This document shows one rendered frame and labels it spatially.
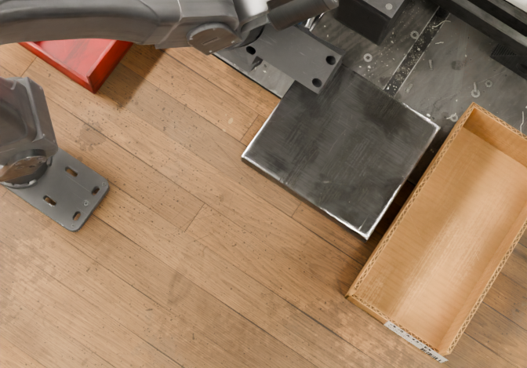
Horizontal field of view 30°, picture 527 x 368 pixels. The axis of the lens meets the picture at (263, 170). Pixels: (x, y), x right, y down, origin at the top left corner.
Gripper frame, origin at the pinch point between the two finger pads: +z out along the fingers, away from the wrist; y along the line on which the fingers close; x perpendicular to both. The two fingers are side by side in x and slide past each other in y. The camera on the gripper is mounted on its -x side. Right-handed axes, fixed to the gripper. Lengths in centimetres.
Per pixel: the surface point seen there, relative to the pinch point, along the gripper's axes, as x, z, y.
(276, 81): -4.2, 7.4, -7.7
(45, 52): 19.1, -1.2, -17.4
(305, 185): -13.7, 0.7, -14.6
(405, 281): -28.8, 0.2, -17.6
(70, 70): 15.6, -1.3, -17.4
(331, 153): -14.2, 3.1, -10.4
